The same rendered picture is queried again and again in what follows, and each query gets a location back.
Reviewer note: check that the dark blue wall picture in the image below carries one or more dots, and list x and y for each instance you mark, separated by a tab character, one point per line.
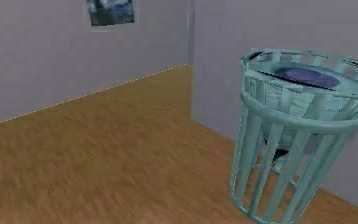
111	11

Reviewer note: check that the teal slatted trash can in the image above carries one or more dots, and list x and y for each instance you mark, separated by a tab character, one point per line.
250	140

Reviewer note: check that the dark blue round dish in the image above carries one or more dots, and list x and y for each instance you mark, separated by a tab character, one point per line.
307	77

